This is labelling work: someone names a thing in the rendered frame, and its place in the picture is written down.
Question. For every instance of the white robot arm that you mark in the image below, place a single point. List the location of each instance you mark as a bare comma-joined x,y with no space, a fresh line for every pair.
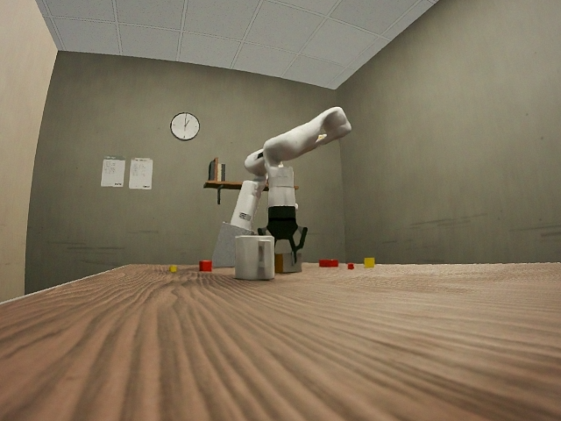
281,179

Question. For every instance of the white mug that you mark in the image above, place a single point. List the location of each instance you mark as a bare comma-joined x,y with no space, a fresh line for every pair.
248,257

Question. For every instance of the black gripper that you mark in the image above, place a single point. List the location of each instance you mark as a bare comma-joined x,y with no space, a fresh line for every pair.
282,225

